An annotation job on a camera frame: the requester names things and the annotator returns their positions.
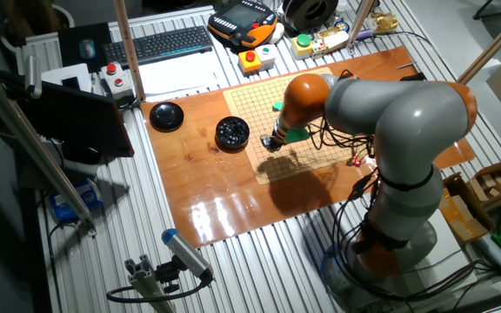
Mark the glossy wooden base board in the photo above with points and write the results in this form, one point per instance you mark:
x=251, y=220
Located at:
x=189, y=187

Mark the beige grid Go board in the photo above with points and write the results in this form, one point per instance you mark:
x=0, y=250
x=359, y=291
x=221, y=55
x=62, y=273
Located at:
x=250, y=95

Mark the green camera mount plate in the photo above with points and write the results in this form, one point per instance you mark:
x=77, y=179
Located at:
x=298, y=135

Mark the white box with green button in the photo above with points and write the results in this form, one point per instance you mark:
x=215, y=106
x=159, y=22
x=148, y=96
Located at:
x=268, y=61

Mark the black mouse pad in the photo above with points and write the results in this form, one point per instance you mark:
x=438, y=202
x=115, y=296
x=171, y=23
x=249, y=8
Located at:
x=68, y=43

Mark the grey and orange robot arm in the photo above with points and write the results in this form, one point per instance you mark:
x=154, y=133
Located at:
x=407, y=121

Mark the white paper sheets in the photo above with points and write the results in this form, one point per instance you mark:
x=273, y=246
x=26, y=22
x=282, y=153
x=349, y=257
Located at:
x=176, y=74

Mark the small metal hex key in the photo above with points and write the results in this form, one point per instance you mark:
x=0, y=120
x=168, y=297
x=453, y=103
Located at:
x=405, y=65

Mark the black monitor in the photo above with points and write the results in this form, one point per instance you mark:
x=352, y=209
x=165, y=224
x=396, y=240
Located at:
x=81, y=121

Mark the yellow box with green button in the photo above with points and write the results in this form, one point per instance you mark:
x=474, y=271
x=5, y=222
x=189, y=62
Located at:
x=303, y=40

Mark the white flat sheet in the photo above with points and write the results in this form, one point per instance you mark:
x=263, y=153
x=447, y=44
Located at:
x=450, y=256

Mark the orange and black teach pendant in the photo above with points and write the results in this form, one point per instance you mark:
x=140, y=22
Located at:
x=242, y=17

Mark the black round bowl lid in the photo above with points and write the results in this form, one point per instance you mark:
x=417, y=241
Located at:
x=166, y=116

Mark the long aluminium strut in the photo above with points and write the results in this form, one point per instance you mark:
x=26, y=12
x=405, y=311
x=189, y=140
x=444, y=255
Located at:
x=37, y=150

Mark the small adapter with red light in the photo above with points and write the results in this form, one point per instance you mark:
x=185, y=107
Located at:
x=355, y=161

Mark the white paper roll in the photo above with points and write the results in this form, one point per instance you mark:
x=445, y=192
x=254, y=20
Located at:
x=496, y=256

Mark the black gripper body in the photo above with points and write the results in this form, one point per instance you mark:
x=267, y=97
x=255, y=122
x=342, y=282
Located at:
x=275, y=145

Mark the white box with red buttons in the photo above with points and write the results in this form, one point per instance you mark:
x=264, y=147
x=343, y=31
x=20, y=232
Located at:
x=118, y=89

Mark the blue plastic packet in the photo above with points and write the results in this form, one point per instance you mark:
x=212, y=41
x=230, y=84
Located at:
x=70, y=208

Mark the silver camera on strut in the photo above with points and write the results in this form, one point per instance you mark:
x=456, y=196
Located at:
x=33, y=78

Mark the crumpled gold wrapper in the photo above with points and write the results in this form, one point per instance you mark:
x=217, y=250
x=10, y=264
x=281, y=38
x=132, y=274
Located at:
x=384, y=21

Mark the wooden frame post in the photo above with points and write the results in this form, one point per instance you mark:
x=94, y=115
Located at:
x=128, y=48
x=494, y=43

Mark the taped cardboard box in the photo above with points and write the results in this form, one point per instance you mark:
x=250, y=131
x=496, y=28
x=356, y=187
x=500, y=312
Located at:
x=461, y=215

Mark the black round stone bowl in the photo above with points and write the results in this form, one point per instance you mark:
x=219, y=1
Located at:
x=232, y=148

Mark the colourful puzzle cube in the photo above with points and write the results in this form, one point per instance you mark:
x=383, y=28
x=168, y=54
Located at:
x=318, y=48

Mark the silver camera with blue end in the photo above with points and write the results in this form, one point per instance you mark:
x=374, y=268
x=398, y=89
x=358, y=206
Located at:
x=185, y=252

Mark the short aluminium profile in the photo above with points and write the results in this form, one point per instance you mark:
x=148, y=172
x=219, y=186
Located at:
x=146, y=282

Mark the gold and white box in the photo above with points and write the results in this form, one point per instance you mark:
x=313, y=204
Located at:
x=335, y=39

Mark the orange box with red button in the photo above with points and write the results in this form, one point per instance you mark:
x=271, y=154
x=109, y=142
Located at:
x=250, y=65

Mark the white rounded object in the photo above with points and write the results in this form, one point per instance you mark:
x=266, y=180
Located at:
x=278, y=32

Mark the aluminium frame post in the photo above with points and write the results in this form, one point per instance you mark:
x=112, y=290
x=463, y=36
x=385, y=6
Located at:
x=360, y=21

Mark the black filament spool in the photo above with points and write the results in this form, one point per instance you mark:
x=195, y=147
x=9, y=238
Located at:
x=294, y=17

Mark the white rimmed plant pot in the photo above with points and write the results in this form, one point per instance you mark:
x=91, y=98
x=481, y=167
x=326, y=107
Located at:
x=24, y=17

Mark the black computer keyboard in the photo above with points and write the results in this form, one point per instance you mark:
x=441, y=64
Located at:
x=159, y=45

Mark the white device with black screen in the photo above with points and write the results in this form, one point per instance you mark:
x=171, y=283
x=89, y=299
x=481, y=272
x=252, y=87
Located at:
x=55, y=74

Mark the grey computer mouse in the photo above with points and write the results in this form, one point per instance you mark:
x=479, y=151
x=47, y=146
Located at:
x=87, y=48

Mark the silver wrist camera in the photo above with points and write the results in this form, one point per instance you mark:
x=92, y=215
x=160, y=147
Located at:
x=265, y=140

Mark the cardboard box with wood blocks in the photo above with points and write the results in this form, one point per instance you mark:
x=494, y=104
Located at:
x=489, y=180

